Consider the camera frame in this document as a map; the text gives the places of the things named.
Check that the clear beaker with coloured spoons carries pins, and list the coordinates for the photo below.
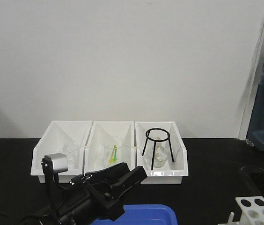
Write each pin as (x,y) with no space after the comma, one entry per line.
(112,150)

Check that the white storage bin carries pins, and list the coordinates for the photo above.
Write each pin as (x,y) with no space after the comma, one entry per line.
(93,156)
(56,135)
(161,151)

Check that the clear glass flask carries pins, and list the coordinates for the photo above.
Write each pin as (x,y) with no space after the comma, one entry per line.
(159,155)

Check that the clear beaker in left bin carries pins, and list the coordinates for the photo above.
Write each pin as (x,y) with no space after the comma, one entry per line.
(71,152)

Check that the blue plastic tray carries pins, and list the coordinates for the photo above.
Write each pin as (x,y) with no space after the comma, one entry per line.
(143,214)

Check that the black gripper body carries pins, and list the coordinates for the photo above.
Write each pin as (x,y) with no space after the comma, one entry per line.
(92,196)

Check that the white test tube rack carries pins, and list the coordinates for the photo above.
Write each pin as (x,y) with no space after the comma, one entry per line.
(252,208)

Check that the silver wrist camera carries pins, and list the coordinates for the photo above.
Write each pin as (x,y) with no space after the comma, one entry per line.
(58,162)

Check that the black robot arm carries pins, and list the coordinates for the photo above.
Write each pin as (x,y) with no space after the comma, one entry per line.
(49,215)

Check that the black lab sink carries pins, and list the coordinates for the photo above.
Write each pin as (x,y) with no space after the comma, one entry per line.
(263,185)

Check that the middle white storage bin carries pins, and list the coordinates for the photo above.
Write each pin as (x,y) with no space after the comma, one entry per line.
(93,156)

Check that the left white storage bin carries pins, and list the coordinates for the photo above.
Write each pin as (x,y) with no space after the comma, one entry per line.
(56,135)

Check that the right white storage bin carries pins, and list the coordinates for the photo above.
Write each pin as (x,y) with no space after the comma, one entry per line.
(161,151)

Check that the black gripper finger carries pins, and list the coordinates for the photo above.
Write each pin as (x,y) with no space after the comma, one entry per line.
(128,181)
(115,174)

